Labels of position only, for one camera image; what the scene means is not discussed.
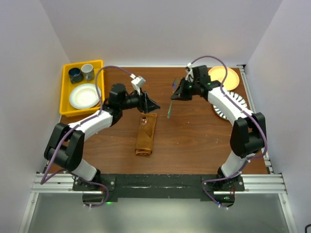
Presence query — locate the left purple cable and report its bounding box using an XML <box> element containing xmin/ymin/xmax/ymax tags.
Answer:
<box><xmin>40</xmin><ymin>65</ymin><xmax>137</xmax><ymax>207</ymax></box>

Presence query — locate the white bowl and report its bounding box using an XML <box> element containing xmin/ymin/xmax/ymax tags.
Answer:
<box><xmin>69</xmin><ymin>83</ymin><xmax>102</xmax><ymax>110</ymax></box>

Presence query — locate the black striped white plate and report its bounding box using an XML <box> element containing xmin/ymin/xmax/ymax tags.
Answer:
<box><xmin>213</xmin><ymin>91</ymin><xmax>248</xmax><ymax>121</ymax></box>

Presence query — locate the purple cable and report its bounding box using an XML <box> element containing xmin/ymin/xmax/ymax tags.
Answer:
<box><xmin>40</xmin><ymin>65</ymin><xmax>137</xmax><ymax>207</ymax></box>
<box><xmin>187</xmin><ymin>55</ymin><xmax>269</xmax><ymax>209</ymax></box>

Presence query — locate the rose gold spoon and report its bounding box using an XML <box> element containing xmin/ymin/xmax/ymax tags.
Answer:
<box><xmin>140</xmin><ymin>116</ymin><xmax>148</xmax><ymax>127</ymax></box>

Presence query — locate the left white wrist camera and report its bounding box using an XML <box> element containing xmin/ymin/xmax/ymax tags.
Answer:
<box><xmin>130</xmin><ymin>74</ymin><xmax>146</xmax><ymax>94</ymax></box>

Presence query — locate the yellow plate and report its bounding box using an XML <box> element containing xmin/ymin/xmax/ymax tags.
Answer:
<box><xmin>208</xmin><ymin>66</ymin><xmax>240</xmax><ymax>91</ymax></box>

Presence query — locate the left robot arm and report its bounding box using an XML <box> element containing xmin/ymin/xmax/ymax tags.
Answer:
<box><xmin>44</xmin><ymin>83</ymin><xmax>160</xmax><ymax>190</ymax></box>

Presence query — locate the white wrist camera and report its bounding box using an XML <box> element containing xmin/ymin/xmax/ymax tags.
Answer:
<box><xmin>130</xmin><ymin>74</ymin><xmax>146</xmax><ymax>94</ymax></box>
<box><xmin>185</xmin><ymin>63</ymin><xmax>194</xmax><ymax>83</ymax></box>

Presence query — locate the iridescent fork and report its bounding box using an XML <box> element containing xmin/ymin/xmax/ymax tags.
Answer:
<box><xmin>167</xmin><ymin>79</ymin><xmax>178</xmax><ymax>119</ymax></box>

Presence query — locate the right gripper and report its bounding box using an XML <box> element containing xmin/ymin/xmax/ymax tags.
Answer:
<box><xmin>171</xmin><ymin>78</ymin><xmax>199</xmax><ymax>101</ymax></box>

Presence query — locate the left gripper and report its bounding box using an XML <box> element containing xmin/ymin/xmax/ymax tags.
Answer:
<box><xmin>119</xmin><ymin>87</ymin><xmax>160</xmax><ymax>114</ymax></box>

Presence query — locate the brown cloth napkin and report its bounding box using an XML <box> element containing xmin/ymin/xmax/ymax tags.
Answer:
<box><xmin>135</xmin><ymin>113</ymin><xmax>157</xmax><ymax>156</ymax></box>

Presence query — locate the grey mug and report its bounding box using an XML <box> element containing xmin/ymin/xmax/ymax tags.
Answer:
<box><xmin>81</xmin><ymin>64</ymin><xmax>94</xmax><ymax>81</ymax></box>

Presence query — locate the yellow plastic tray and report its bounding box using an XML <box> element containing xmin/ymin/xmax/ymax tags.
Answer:
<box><xmin>59</xmin><ymin>60</ymin><xmax>105</xmax><ymax>117</ymax></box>

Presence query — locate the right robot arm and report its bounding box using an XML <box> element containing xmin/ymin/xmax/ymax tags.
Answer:
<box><xmin>171</xmin><ymin>64</ymin><xmax>267</xmax><ymax>191</ymax></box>

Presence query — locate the dark blue mug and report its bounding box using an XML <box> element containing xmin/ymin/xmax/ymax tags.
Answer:
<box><xmin>68</xmin><ymin>67</ymin><xmax>84</xmax><ymax>84</ymax></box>

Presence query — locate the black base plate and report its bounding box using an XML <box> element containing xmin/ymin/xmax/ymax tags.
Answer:
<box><xmin>72</xmin><ymin>174</ymin><xmax>245</xmax><ymax>206</ymax></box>

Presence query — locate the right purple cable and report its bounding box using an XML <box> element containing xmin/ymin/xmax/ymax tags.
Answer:
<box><xmin>187</xmin><ymin>55</ymin><xmax>269</xmax><ymax>209</ymax></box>

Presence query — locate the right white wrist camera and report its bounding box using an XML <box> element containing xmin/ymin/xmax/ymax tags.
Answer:
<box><xmin>185</xmin><ymin>63</ymin><xmax>194</xmax><ymax>83</ymax></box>

